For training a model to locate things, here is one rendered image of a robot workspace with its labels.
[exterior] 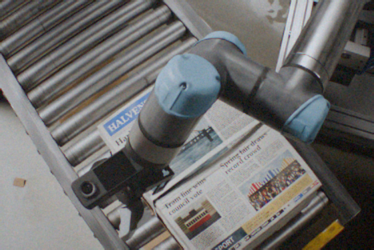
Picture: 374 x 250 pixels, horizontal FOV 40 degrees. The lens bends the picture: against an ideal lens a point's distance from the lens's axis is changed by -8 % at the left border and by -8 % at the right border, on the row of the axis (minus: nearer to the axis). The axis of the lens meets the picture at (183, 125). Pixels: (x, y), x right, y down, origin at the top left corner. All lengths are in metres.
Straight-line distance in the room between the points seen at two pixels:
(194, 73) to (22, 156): 1.63
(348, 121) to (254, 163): 1.01
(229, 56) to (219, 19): 1.65
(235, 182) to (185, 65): 0.42
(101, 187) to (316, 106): 0.32
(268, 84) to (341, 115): 1.30
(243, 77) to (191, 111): 0.11
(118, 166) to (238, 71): 0.22
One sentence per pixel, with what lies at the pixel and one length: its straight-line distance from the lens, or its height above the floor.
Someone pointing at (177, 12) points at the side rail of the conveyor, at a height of 0.80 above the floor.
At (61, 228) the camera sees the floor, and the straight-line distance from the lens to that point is 2.15.
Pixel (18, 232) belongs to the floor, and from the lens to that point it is 2.19.
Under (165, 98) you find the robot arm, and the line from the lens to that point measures 0.69.
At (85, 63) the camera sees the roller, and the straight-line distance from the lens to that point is 1.44.
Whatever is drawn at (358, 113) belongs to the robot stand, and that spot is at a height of 0.23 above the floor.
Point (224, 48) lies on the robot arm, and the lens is 0.78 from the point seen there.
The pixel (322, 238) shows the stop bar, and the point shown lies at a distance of 1.29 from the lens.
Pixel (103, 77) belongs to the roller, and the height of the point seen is 0.80.
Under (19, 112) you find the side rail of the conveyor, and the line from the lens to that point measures 1.43.
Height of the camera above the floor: 2.06
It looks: 69 degrees down
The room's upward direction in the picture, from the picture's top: 2 degrees counter-clockwise
